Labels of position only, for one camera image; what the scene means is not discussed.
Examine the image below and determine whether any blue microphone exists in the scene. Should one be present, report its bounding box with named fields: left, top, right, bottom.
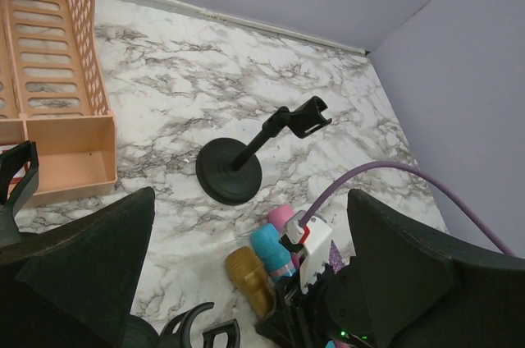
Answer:
left=249, top=223, right=296, bottom=282

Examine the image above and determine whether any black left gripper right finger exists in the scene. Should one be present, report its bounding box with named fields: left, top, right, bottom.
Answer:
left=347, top=190, right=524, bottom=347

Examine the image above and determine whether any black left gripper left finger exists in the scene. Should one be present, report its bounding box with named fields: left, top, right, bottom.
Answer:
left=1, top=187, right=155, bottom=347

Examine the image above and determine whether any black mic stand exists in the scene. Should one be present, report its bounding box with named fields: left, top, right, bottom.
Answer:
left=122, top=301, right=241, bottom=348
left=1, top=140, right=39, bottom=247
left=195, top=96, right=332, bottom=205

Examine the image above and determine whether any gold microphone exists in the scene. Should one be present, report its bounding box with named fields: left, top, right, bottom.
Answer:
left=225, top=246, right=275, bottom=319

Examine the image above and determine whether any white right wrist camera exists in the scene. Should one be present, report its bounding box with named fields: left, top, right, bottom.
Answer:
left=281, top=210, right=332, bottom=295

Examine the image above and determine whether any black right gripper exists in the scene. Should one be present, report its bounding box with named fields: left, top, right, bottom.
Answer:
left=255, top=257, right=377, bottom=347

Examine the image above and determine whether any orange plastic file organizer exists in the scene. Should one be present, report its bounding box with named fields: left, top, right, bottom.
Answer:
left=1, top=0, right=117, bottom=207

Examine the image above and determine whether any pink microphone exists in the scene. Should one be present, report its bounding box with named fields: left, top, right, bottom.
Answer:
left=267, top=204, right=295, bottom=231

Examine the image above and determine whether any purple glitter microphone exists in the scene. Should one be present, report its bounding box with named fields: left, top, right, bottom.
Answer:
left=312, top=216, right=345, bottom=272

